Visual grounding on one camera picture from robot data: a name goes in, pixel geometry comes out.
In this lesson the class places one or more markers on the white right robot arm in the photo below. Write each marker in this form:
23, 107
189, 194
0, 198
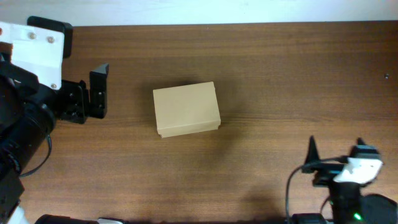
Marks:
348, 204

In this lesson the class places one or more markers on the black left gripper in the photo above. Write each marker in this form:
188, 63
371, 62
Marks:
77, 95

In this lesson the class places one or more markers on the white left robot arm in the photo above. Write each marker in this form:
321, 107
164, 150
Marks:
29, 113

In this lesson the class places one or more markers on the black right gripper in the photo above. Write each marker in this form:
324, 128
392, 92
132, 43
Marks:
313, 163

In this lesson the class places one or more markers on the brown cardboard box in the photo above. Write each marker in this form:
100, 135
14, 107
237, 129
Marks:
187, 109

